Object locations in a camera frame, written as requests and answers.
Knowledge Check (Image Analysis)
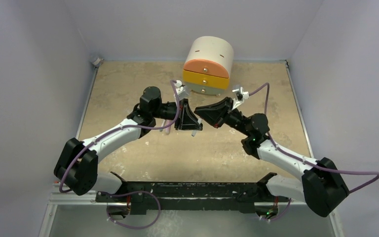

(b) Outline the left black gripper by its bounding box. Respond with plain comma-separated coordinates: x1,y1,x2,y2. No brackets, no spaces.
151,97,202,129

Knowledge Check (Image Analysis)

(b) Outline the white pen blue tip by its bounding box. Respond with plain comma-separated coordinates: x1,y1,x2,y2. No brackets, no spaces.
191,118,203,137

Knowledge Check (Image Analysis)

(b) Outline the pink marker pen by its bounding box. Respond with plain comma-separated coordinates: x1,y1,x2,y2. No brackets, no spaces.
163,120,174,135

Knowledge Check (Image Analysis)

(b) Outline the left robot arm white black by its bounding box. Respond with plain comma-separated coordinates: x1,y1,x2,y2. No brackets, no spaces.
53,82,203,202

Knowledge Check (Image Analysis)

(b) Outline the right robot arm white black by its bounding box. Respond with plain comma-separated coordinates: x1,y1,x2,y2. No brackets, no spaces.
194,97,350,217

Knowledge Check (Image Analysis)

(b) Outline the small three-drawer cabinet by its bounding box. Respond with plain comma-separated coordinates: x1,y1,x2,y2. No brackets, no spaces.
182,36,234,95

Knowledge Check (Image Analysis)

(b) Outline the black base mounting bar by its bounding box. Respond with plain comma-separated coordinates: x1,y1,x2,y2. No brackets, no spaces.
96,181,287,217

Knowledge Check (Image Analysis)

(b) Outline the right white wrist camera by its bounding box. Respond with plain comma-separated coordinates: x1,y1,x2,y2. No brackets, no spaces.
232,84,249,110

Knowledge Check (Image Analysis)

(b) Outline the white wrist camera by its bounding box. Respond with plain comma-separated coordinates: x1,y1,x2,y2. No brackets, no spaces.
172,80,190,101
232,84,249,110

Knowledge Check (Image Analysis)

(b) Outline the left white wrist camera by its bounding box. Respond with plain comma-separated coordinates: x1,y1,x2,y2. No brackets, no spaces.
172,80,190,101

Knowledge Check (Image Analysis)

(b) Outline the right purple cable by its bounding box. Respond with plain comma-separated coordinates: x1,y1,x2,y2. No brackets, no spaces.
248,82,379,223

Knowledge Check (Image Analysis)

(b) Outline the grey corner bracket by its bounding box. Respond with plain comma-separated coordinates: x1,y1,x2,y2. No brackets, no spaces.
90,56,104,68

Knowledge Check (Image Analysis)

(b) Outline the aluminium frame rail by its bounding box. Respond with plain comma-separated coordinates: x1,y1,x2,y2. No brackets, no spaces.
40,61,343,237

